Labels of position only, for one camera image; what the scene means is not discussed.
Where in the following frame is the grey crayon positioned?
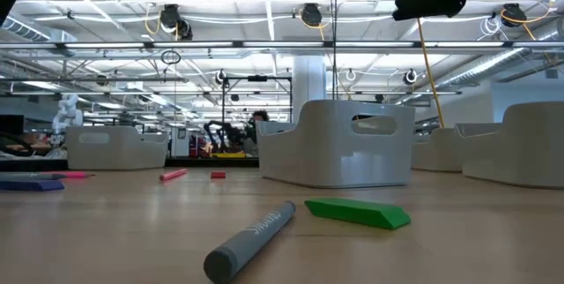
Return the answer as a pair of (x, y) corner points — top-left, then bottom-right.
(203, 199), (298, 284)
(0, 171), (67, 183)

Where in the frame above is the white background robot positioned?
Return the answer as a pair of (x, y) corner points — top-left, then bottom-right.
(51, 93), (85, 135)

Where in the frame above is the black monitor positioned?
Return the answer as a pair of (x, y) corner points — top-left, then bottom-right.
(0, 114), (26, 135)

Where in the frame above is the person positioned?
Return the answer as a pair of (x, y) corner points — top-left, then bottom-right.
(245, 109), (271, 158)

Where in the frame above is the green eraser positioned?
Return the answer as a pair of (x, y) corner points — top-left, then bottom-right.
(303, 197), (412, 231)

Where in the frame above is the yellow cable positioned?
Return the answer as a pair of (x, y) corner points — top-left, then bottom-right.
(406, 0), (447, 130)

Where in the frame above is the black aluminium table frame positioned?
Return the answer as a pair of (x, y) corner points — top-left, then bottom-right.
(0, 156), (261, 173)

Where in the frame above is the grey plastic bin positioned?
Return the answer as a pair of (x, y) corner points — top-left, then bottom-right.
(256, 99), (417, 190)
(65, 124), (171, 172)
(453, 100), (564, 190)
(411, 126), (464, 173)

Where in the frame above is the pink pencil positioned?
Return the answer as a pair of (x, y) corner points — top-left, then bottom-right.
(159, 168), (189, 183)
(41, 169), (96, 180)

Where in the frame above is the yellow bar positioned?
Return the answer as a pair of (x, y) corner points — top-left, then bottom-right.
(210, 151), (248, 160)

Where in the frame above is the blue eraser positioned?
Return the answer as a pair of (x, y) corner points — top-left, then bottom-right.
(0, 178), (66, 193)

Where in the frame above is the white column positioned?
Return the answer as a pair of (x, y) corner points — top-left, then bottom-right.
(292, 54), (328, 123)

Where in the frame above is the black hanging cable reel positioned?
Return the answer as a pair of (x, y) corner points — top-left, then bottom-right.
(299, 2), (326, 28)
(500, 2), (529, 29)
(158, 3), (194, 41)

